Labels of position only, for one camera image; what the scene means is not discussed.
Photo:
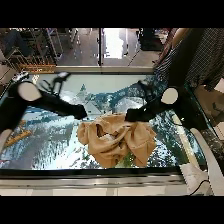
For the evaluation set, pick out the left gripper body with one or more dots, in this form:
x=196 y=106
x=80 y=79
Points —
x=80 y=112

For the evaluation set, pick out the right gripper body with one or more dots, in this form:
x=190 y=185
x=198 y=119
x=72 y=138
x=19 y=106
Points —
x=135 y=115

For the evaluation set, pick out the tan garment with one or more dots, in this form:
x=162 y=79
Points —
x=113 y=143

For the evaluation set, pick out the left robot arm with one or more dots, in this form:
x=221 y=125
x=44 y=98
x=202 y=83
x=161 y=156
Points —
x=50 y=101

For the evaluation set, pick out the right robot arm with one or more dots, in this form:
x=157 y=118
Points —
x=186 y=103

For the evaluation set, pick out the black garment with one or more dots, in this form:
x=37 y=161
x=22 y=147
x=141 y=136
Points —
x=186 y=56

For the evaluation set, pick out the silver frame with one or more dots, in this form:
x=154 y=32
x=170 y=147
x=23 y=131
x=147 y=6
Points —
x=90 y=183

